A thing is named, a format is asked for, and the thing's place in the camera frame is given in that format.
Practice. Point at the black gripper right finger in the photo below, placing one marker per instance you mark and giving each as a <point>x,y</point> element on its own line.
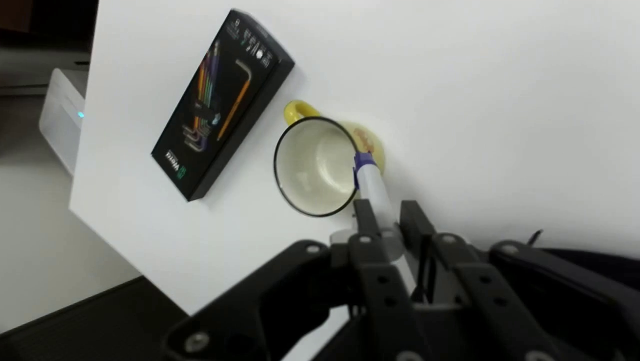
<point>520,301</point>

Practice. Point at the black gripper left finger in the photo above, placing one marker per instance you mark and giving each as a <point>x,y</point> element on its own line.
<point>332,307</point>

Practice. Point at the white marker with blue cap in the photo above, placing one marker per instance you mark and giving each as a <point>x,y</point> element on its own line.
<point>373,186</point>

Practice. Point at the yellow mug with orange print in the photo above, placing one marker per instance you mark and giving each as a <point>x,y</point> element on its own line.
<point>313,166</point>

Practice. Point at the black hex key set box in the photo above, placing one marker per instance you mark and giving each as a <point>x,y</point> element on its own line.
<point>221,106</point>

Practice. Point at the black ribbed mat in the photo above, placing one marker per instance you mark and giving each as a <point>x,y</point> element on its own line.
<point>81,334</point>

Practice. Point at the white device with green light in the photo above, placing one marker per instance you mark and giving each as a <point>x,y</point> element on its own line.
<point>61,121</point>

